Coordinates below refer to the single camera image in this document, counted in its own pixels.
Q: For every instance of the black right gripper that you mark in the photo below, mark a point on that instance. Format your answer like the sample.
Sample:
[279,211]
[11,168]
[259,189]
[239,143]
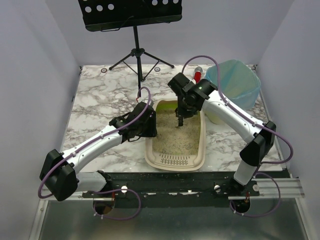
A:
[181,112]

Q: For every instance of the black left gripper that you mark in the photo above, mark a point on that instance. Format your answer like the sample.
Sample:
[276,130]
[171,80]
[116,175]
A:
[152,124]

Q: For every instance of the black litter scoop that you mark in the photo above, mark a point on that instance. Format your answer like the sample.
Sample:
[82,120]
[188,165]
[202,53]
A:
[182,114]

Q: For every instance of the red microphone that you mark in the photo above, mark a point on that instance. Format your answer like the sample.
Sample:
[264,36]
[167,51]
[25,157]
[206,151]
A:
[197,76]

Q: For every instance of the beige green litter box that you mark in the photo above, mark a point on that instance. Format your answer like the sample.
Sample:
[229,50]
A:
[176,148]

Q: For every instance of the bin with blue bag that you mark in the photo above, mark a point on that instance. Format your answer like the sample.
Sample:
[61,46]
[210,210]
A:
[239,83]

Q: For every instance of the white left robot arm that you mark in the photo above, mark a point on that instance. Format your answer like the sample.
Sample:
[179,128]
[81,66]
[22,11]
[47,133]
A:
[62,172]

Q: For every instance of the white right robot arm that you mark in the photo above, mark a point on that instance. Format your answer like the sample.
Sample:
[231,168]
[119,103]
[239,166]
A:
[204,96]

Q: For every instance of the left table grommet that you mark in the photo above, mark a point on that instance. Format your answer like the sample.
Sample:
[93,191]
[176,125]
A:
[104,69]

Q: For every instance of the black music stand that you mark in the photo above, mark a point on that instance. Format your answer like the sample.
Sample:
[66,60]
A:
[114,15]

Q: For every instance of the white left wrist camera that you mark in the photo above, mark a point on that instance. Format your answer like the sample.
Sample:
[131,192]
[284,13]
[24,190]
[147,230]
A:
[140,100]

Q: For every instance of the black mounting base rail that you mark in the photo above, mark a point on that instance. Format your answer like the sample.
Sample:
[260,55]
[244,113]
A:
[172,189]

